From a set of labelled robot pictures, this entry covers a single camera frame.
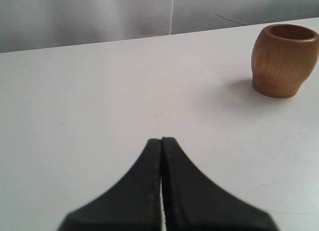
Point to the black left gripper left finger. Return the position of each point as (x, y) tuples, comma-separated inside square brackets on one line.
[(132, 204)]

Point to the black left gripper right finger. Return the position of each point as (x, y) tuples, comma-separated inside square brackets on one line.
[(192, 202)]

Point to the wooden mortar cup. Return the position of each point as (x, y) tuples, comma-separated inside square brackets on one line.
[(283, 57)]

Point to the white curtain backdrop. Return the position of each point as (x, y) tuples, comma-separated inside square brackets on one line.
[(34, 24)]

